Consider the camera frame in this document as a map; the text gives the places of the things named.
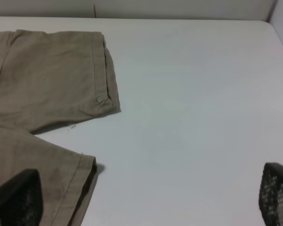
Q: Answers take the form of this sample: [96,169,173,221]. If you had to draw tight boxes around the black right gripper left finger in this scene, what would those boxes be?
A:
[0,169,43,226]

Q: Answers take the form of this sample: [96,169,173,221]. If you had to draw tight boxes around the khaki shorts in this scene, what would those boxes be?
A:
[0,30,120,226]

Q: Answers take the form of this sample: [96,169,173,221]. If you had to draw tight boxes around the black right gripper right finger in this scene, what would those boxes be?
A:
[258,162,283,226]

